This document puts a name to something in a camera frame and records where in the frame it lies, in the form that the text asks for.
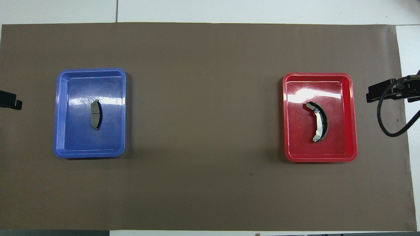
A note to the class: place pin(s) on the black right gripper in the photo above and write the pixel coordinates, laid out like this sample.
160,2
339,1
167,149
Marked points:
411,88

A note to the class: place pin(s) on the curved brake shoe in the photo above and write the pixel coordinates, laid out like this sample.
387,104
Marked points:
319,126

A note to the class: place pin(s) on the dark grey brake pad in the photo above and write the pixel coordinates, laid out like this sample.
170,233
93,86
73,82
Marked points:
94,114

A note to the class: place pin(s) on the red plastic tray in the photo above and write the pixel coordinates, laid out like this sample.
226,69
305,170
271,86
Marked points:
338,144

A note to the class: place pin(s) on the blue plastic tray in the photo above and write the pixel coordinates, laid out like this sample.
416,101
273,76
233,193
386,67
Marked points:
78,137

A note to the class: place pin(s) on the brown table mat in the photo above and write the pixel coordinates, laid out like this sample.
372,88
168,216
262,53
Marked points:
210,183

